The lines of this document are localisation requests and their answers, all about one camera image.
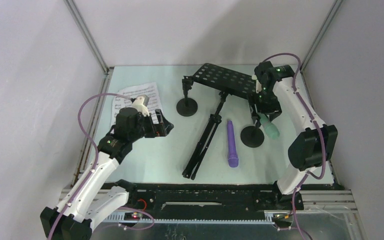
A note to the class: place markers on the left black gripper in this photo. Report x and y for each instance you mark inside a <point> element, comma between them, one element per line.
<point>161,129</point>

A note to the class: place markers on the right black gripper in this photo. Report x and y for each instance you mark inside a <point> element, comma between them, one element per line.
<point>274,109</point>

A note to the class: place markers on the white sheet music page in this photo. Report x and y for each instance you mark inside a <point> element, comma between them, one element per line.
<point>117,104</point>
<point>148,89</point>

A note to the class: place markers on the green toy microphone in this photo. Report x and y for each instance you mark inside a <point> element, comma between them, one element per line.
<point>269,128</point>

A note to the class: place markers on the black round microphone stand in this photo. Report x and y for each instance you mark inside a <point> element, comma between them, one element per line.
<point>187,106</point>
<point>252,136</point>

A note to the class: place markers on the black music stand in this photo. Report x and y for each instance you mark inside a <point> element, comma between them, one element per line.
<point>228,82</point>

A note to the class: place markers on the purple toy microphone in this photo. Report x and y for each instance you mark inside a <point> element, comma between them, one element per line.
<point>232,156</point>

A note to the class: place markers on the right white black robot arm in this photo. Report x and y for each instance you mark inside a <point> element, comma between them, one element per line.
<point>276,93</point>

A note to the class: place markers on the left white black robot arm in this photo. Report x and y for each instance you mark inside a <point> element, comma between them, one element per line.
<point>77,215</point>

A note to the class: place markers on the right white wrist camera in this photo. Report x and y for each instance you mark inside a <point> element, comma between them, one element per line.
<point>258,86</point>

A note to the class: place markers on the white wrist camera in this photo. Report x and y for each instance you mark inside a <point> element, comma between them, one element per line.
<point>258,86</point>
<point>140,104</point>

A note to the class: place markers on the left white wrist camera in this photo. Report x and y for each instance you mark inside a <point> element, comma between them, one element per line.
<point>140,104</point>

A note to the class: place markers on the aluminium frame rail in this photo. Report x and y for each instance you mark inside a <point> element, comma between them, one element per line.
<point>86,147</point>

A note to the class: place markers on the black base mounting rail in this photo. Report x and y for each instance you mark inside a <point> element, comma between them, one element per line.
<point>212,202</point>

